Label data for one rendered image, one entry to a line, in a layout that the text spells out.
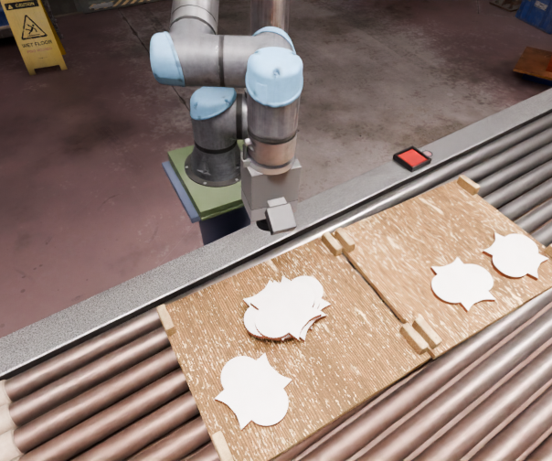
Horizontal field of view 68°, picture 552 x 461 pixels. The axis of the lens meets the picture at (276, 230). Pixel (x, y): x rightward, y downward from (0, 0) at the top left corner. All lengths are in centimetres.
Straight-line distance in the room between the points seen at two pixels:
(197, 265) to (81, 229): 159
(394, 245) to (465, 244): 16
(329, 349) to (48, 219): 208
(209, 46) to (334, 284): 52
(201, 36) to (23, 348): 67
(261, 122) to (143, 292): 50
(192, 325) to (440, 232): 60
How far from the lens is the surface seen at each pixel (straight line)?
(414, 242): 99
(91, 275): 224
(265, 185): 65
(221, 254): 95
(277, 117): 57
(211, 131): 106
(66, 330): 93
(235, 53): 65
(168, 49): 67
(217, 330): 82
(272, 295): 80
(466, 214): 110
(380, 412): 79
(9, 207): 282
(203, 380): 78
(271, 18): 99
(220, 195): 111
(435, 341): 82
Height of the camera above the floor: 165
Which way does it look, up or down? 48 degrees down
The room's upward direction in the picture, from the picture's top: straight up
